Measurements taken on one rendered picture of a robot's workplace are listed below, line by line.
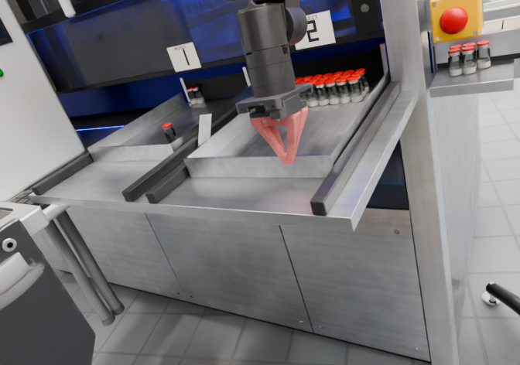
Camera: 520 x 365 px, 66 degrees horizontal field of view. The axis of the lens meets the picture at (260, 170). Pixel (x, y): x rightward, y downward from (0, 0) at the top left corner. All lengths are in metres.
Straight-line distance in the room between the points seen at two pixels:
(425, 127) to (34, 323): 0.71
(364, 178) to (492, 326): 1.04
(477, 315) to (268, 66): 1.21
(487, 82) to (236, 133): 0.45
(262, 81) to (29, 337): 0.35
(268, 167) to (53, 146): 0.87
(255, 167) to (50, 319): 0.35
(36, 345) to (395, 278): 0.88
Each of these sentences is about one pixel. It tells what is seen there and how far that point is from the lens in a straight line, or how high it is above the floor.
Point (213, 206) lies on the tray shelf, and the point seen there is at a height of 0.88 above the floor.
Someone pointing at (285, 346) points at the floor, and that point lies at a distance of 1.52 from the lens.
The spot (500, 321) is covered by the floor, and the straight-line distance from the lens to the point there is 1.53.
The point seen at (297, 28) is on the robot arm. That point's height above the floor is 1.07.
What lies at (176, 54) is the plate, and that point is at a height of 1.03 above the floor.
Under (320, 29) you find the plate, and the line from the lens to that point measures 0.82.
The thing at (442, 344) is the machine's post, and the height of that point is 0.18.
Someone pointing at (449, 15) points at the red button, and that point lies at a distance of 0.73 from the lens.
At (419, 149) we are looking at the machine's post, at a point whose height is 0.75.
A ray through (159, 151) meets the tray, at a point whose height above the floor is 0.90.
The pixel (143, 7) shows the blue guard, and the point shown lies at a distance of 1.05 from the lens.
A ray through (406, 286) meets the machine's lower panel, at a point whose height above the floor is 0.37.
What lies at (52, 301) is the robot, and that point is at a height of 0.98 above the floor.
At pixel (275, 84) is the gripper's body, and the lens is 0.50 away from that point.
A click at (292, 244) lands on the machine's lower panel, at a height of 0.46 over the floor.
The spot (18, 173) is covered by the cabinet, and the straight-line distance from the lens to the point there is 1.29.
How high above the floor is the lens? 1.15
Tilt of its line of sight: 25 degrees down
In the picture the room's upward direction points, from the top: 18 degrees counter-clockwise
